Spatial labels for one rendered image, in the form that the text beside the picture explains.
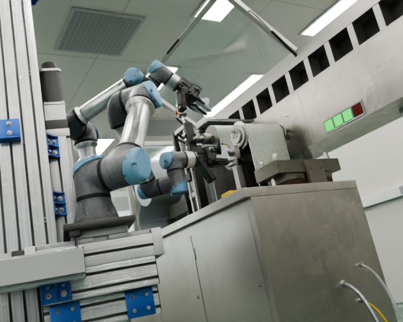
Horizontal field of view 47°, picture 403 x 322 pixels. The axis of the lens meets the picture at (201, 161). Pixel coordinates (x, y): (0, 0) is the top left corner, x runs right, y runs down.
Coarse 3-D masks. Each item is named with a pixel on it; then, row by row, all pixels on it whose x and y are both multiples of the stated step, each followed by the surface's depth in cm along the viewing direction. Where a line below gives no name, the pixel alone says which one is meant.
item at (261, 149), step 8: (256, 144) 228; (264, 144) 231; (272, 144) 233; (280, 144) 236; (256, 152) 226; (264, 152) 229; (272, 152) 231; (280, 152) 234; (256, 160) 224; (264, 160) 227; (272, 160) 230; (256, 168) 223
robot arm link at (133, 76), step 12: (132, 72) 205; (120, 84) 207; (132, 84) 207; (96, 96) 211; (108, 96) 208; (84, 108) 210; (96, 108) 210; (72, 120) 211; (84, 120) 212; (72, 132) 214
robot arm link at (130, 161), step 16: (128, 96) 181; (144, 96) 177; (160, 96) 187; (128, 112) 174; (144, 112) 173; (128, 128) 164; (144, 128) 167; (128, 144) 155; (112, 160) 151; (128, 160) 148; (144, 160) 153; (112, 176) 150; (128, 176) 149; (144, 176) 151
